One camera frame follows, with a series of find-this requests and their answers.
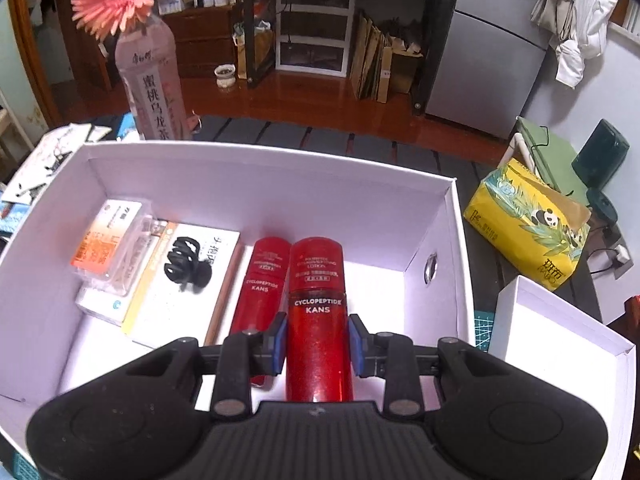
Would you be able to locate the dark red cosmetic bottle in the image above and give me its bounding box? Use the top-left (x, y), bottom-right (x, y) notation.
top-left (285, 237), bottom-right (352, 403)

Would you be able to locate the white box lid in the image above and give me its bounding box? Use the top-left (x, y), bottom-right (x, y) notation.
top-left (489, 275), bottom-right (637, 479)

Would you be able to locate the white yellow medicine box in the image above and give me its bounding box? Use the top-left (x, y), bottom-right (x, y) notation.
top-left (76, 221), bottom-right (241, 349)

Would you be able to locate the green cutting mat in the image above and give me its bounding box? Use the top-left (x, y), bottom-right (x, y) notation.
top-left (474, 310), bottom-right (495, 352)

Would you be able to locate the black hair claw clip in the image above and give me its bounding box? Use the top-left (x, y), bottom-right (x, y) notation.
top-left (163, 236), bottom-right (213, 294)

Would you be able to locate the white storage box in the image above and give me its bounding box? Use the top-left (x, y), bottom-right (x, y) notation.
top-left (1, 142), bottom-right (474, 451)

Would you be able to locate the orange white medicine box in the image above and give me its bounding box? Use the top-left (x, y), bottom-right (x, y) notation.
top-left (70, 198), bottom-right (154, 296)

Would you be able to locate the yellow panda tissue pack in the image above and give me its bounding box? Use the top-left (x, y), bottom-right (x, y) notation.
top-left (464, 158), bottom-right (591, 292)

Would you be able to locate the green small stool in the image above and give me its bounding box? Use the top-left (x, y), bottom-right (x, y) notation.
top-left (498, 116), bottom-right (589, 206)

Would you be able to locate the stack of papers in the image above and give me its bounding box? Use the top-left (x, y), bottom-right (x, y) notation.
top-left (1, 124), bottom-right (112, 206)

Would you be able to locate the small ceramic pot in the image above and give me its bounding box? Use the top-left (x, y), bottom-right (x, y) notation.
top-left (214, 64), bottom-right (236, 89)

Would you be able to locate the pink tea bottle vase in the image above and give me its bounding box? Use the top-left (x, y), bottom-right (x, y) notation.
top-left (115, 13), bottom-right (192, 141)

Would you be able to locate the silver refrigerator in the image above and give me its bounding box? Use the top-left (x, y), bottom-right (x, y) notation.
top-left (426, 0), bottom-right (550, 139)

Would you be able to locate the white drawer unit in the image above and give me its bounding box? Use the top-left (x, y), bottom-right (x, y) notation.
top-left (276, 0), bottom-right (356, 77)

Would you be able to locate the white curtain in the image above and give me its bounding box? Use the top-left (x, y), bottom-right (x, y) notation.
top-left (530, 0), bottom-right (618, 89)

